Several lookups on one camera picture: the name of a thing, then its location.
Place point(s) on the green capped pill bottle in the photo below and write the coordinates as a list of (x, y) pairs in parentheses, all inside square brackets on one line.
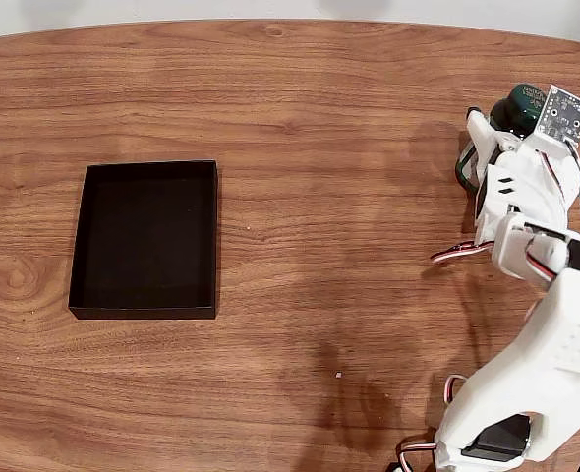
[(518, 105)]

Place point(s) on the shallow black box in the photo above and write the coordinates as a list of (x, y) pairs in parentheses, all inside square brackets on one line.
[(145, 241)]

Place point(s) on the camera board on white mount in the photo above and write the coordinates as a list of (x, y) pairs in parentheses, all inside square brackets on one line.
[(562, 115)]

